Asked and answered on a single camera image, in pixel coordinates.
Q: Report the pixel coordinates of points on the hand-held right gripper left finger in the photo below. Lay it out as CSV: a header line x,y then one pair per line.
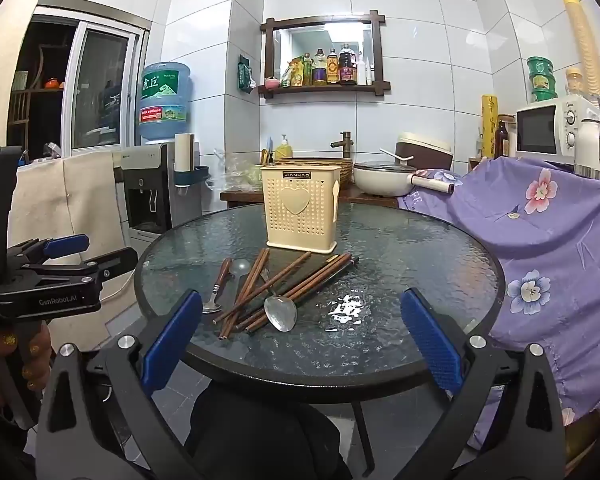
x,y
172,340

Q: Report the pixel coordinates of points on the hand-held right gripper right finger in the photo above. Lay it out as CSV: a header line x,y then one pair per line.
x,y
430,340

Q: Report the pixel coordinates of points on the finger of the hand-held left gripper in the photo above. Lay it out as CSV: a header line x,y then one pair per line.
x,y
65,245
115,259

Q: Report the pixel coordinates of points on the bunch of wooden chopsticks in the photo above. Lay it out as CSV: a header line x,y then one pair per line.
x,y
252,280

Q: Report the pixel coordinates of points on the small silver spoon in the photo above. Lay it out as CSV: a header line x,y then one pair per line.
x,y
240,266

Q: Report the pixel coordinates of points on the large metal spoon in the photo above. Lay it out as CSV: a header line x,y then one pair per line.
x,y
280,315

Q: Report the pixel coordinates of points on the cream perforated utensil holder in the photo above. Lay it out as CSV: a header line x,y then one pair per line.
x,y
300,220

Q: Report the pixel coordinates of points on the person's left hand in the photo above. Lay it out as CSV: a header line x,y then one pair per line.
x,y
36,350

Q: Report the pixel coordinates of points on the beige cloth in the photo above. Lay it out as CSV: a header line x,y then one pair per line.
x,y
70,200

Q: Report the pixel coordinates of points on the grey water dispenser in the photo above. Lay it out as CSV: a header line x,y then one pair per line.
x,y
145,195

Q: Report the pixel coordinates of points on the round glass table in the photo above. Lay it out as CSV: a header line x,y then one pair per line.
x,y
405,260

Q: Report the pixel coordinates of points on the teal roll holder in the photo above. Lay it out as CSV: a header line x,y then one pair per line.
x,y
195,177

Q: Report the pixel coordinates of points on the white paper towel roll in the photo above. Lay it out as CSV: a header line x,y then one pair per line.
x,y
184,152

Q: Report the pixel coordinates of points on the person's dark trouser leg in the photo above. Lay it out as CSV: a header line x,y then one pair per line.
x,y
260,435

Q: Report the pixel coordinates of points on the dark wooden rack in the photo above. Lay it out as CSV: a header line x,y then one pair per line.
x,y
35,110

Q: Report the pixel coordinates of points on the wooden counter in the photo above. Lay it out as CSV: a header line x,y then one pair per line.
x,y
245,197

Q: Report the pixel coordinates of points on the clear plastic bag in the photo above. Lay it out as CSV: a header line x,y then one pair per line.
x,y
237,172

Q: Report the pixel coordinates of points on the purple floral cloth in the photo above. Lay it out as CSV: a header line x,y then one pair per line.
x,y
555,240

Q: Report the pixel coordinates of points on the orange teapot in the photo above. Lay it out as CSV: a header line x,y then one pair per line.
x,y
53,83

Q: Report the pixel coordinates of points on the white pot with glass lid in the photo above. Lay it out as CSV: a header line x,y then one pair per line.
x,y
380,182

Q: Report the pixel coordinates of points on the blue water jug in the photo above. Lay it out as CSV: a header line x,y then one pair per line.
x,y
165,90

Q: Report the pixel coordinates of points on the white ladle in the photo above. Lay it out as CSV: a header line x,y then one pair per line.
x,y
397,156

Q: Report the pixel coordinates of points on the woven pattern basin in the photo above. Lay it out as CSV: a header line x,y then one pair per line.
x,y
346,172

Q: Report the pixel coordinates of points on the brown and white rice cooker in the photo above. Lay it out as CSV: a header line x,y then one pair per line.
x,y
425,150

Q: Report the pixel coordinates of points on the yellow dish soap bottle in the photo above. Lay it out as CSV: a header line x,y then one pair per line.
x,y
283,151

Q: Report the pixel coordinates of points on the brown glass bottle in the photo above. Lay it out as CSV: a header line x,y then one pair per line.
x,y
502,140

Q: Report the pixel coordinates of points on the brass faucet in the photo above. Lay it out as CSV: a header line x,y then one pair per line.
x,y
346,142

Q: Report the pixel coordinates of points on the yellow wrap roll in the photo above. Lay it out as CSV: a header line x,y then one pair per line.
x,y
490,127

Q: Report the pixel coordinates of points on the green packet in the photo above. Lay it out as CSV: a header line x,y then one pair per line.
x,y
246,75

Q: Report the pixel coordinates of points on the white microwave oven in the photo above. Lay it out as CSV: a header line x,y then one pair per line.
x,y
535,130

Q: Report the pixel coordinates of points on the pink bowl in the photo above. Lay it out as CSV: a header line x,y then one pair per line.
x,y
271,82

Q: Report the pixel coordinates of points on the white kitchen appliance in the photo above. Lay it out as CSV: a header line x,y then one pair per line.
x,y
587,145

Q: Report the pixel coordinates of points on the yellow seasoning packet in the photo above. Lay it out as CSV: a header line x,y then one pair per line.
x,y
296,74

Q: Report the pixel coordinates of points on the wooden framed mirror shelf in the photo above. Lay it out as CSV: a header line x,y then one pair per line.
x,y
325,88

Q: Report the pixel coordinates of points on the white plastic bottle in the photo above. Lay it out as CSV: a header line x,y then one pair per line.
x,y
368,72

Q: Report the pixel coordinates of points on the purple label oil bottle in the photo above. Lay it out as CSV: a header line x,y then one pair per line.
x,y
320,70

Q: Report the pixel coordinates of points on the dark soy sauce bottle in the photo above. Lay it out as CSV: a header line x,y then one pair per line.
x,y
347,67

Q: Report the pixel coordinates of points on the orange label sauce bottle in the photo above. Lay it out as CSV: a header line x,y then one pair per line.
x,y
333,69

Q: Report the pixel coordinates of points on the yellow plastic jar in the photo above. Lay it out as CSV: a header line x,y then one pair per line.
x,y
575,82

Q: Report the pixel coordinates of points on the tall stack of paper cups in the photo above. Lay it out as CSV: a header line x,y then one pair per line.
x,y
580,35

